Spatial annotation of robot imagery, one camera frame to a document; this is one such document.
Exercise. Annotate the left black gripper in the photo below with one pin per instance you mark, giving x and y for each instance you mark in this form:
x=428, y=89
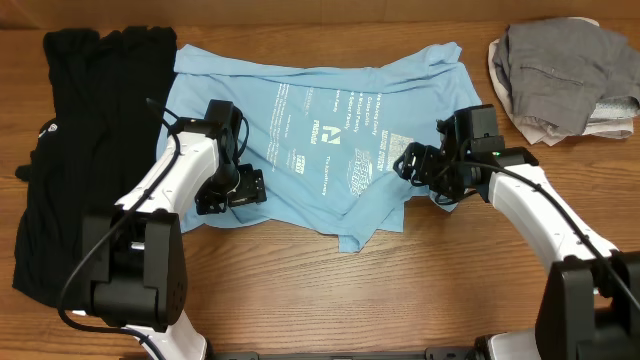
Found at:
x=253, y=185

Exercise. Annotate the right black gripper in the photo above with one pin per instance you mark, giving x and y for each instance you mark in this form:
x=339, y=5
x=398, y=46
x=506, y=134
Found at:
x=409, y=158

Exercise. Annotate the light blue t-shirt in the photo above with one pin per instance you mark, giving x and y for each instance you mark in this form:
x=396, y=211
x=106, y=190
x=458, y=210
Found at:
x=326, y=138

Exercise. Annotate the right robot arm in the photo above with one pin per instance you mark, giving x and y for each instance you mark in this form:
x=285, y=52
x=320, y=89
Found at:
x=590, y=305

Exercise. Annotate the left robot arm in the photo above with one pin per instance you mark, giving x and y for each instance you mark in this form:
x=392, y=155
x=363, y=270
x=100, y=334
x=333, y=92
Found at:
x=133, y=272

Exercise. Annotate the beige folded garment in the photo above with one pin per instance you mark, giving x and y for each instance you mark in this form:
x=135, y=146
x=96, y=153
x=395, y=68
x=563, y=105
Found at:
x=537, y=134

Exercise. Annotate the black t-shirt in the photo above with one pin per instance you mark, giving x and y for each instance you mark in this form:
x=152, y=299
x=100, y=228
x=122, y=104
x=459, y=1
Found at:
x=99, y=145

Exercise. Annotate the light patterned folded garment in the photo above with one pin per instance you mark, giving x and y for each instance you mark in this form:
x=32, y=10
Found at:
x=616, y=109

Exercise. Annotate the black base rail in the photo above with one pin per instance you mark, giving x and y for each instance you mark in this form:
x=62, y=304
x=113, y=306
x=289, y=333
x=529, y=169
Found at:
x=340, y=356

